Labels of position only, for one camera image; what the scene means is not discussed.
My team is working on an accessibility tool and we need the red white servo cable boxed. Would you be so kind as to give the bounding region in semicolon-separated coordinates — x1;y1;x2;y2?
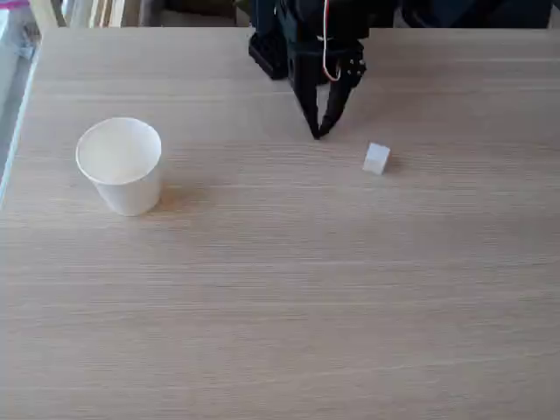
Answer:
321;0;343;83

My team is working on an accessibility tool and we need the dark bag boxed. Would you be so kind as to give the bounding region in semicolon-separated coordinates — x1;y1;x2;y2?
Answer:
393;0;560;30

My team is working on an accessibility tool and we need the small white block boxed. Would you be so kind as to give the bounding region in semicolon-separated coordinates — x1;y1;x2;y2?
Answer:
361;142;391;176

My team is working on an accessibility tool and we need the white paper cup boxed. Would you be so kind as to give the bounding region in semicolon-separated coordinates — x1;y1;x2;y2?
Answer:
74;116;164;217

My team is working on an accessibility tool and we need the pale wooden chair frame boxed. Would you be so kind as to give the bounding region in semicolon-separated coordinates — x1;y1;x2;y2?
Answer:
28;0;67;32

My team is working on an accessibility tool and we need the clear plastic bag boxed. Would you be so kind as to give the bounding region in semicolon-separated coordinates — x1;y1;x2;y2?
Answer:
0;0;43;61

